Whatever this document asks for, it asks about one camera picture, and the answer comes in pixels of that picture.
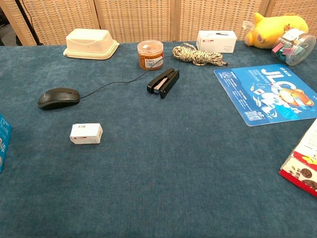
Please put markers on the clear jar of binder clips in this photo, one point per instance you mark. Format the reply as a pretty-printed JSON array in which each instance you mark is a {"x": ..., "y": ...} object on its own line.
[{"x": 296, "y": 48}]

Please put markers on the orange rubber band jar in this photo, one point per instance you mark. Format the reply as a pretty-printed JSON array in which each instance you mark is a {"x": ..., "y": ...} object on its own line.
[{"x": 149, "y": 53}]

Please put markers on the black tripod stand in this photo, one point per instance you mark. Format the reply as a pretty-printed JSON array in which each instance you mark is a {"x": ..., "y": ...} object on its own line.
[{"x": 27, "y": 21}]

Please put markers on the wicker folding screen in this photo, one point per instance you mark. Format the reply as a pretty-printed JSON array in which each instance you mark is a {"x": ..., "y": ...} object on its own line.
[{"x": 136, "y": 19}]

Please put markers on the blue cookie box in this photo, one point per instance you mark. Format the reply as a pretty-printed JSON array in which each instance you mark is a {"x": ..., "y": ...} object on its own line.
[{"x": 4, "y": 143}]

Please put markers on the yellow plush toy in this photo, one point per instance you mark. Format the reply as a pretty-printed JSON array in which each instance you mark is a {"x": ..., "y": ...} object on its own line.
[{"x": 272, "y": 27}]

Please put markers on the large white stapler box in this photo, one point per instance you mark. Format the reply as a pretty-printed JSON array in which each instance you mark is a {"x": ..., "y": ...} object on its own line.
[{"x": 216, "y": 41}]

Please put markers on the red and white cookie box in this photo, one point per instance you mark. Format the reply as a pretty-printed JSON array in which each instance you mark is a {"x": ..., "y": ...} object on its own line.
[{"x": 305, "y": 163}]

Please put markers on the cream plastic lunch box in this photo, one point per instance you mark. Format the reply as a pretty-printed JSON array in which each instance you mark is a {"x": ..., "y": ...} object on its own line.
[{"x": 89, "y": 43}]

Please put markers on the black stapler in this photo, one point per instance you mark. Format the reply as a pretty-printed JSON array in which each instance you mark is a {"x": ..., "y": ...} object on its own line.
[{"x": 169, "y": 80}]

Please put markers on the black computer mouse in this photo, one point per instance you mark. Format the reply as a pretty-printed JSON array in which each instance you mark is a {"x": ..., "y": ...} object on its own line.
[{"x": 58, "y": 98}]

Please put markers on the blue printed mouse pad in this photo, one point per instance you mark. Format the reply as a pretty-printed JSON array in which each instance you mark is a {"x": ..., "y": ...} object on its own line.
[{"x": 247, "y": 81}]

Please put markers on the small white staples box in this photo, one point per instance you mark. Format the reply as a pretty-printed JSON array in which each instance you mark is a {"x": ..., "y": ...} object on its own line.
[{"x": 85, "y": 134}]

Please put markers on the blue table cloth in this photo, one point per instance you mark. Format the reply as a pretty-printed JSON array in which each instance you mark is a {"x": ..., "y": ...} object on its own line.
[{"x": 158, "y": 173}]

